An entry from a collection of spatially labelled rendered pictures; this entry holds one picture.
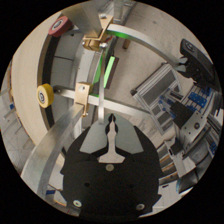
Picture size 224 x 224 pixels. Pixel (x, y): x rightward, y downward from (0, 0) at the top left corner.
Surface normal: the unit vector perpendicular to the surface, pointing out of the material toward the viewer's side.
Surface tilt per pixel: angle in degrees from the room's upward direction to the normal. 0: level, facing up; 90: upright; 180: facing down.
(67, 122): 90
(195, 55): 32
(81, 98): 0
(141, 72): 0
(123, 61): 0
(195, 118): 90
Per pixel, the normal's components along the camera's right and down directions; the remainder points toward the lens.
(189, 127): -0.72, -0.62
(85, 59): -0.03, 0.48
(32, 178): 0.29, -0.83
